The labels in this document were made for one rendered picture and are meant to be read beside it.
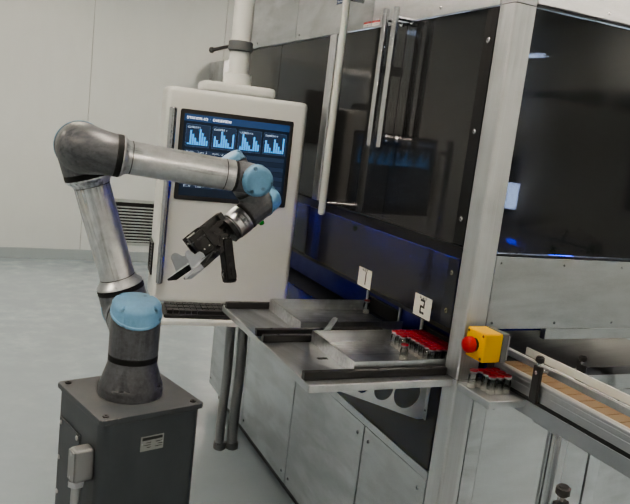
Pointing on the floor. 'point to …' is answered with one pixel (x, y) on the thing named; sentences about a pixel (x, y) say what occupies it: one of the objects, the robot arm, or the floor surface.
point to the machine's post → (481, 239)
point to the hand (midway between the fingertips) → (176, 282)
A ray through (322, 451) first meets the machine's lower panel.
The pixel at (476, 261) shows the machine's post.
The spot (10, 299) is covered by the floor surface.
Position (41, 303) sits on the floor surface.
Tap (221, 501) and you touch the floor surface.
